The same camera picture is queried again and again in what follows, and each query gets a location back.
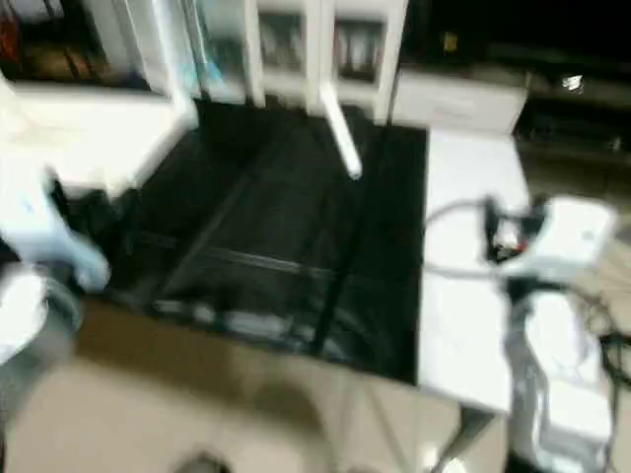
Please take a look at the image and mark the white plastic table top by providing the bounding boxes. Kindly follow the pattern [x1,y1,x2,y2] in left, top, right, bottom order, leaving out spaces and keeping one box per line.
[0,81,198,200]

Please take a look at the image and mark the white plastic table leg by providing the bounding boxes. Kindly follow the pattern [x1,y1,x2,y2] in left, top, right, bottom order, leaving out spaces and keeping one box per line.
[146,0,200,111]
[319,84,365,182]

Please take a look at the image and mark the white flat sheet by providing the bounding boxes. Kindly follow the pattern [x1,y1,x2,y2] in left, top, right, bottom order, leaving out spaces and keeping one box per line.
[414,128,535,417]

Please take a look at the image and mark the white drawer unit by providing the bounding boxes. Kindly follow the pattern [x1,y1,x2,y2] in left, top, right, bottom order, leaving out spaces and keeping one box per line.
[392,64,529,136]

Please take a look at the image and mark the black tv cabinet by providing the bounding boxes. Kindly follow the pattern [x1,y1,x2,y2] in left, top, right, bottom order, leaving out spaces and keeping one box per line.
[404,0,631,151]

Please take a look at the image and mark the black work mat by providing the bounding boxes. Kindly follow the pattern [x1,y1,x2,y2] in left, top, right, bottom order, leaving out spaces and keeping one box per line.
[94,97,431,387]

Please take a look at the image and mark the light blue mop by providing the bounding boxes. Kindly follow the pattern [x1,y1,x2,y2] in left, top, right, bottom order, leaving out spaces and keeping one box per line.
[190,0,226,92]

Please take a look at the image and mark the white glass door cabinet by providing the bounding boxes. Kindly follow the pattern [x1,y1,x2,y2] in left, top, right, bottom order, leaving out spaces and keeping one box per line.
[240,0,411,126]

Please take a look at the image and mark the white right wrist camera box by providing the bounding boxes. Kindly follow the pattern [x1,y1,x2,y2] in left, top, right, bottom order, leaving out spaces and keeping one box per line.
[513,195,619,289]

